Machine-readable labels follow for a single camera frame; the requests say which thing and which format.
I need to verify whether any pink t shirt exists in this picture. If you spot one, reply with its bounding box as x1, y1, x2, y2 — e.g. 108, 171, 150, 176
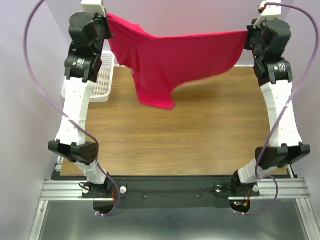
108, 13, 248, 109

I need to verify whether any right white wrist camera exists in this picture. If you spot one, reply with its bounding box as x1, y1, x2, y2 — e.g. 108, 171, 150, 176
253, 0, 282, 29

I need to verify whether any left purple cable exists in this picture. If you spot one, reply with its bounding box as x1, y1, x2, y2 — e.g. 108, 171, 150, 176
23, 0, 122, 218

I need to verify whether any aluminium frame rail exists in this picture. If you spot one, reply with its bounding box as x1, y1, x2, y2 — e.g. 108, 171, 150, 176
28, 152, 312, 240

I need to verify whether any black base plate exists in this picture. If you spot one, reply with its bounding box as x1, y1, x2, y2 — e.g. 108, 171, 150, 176
79, 175, 260, 213

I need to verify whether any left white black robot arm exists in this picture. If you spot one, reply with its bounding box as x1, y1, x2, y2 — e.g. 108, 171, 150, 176
48, 11, 113, 198

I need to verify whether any white plastic basket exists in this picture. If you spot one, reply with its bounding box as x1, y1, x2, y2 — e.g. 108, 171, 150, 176
61, 51, 116, 103

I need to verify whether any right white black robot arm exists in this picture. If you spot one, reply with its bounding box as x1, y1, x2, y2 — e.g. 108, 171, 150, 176
230, 18, 311, 195

